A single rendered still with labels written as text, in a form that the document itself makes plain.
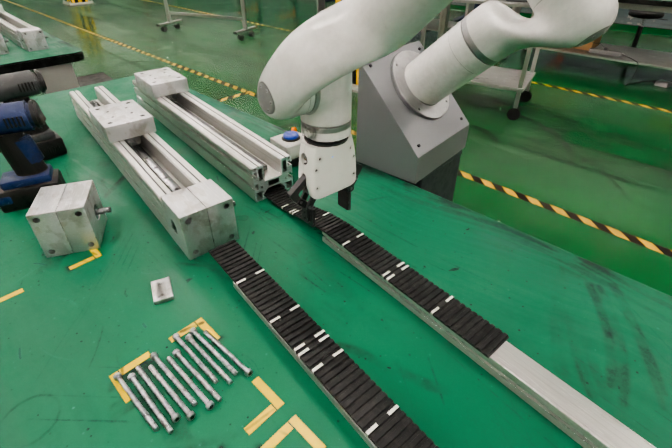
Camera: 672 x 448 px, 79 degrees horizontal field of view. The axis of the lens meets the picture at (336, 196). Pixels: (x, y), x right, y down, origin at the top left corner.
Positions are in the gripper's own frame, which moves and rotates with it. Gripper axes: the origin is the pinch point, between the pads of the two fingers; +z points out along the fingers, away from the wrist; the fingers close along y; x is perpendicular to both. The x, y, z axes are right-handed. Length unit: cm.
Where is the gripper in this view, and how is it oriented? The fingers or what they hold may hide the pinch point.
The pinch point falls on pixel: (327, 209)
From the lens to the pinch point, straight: 77.4
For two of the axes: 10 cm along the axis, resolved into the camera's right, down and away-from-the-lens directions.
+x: -6.4, -4.2, 6.5
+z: 0.0, 8.4, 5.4
